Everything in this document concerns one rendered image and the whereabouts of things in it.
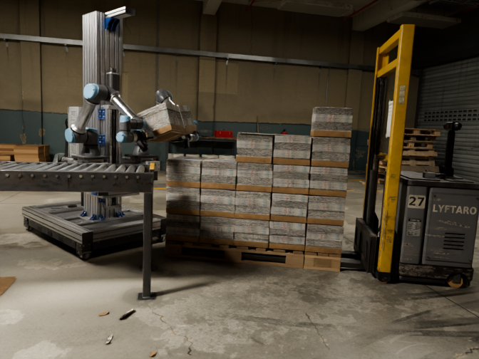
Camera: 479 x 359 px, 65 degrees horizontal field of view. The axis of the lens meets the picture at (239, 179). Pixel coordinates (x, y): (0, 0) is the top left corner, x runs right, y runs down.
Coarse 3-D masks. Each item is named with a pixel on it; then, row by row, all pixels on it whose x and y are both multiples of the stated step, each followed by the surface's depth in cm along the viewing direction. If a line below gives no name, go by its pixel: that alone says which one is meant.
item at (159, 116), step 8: (160, 104) 292; (168, 104) 294; (144, 112) 298; (152, 112) 295; (160, 112) 293; (168, 112) 291; (176, 112) 302; (152, 120) 297; (160, 120) 293; (168, 120) 290; (176, 120) 299; (152, 128) 297; (160, 136) 297; (168, 136) 303
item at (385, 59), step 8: (376, 56) 330; (384, 56) 330; (376, 64) 328; (384, 64) 331; (376, 72) 329; (376, 80) 332; (376, 88) 330; (376, 96) 329; (376, 104) 330; (376, 112) 335; (376, 120) 336; (376, 128) 331; (376, 136) 331; (376, 144) 338; (368, 152) 341; (376, 152) 336; (368, 160) 339; (368, 168) 340; (376, 168) 338; (368, 176) 343; (368, 184) 341; (376, 184) 337; (368, 192) 340; (368, 200) 340
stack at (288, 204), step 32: (192, 160) 307; (224, 160) 315; (192, 192) 310; (224, 192) 307; (256, 192) 303; (192, 224) 314; (224, 224) 311; (256, 224) 307; (288, 224) 303; (192, 256) 317; (224, 256) 314; (288, 256) 306
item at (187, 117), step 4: (180, 108) 309; (184, 108) 315; (188, 108) 321; (184, 112) 313; (188, 112) 320; (184, 116) 311; (188, 116) 318; (184, 120) 310; (188, 120) 316; (188, 124) 315; (192, 124) 321; (188, 132) 316; (180, 136) 323; (168, 140) 324
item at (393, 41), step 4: (396, 32) 276; (392, 36) 287; (396, 36) 275; (388, 40) 297; (392, 40) 287; (396, 40) 278; (384, 44) 310; (388, 44) 297; (392, 44) 291; (396, 44) 290; (380, 48) 325; (384, 48) 310; (388, 48) 305; (392, 48) 305; (380, 52) 324; (384, 52) 319
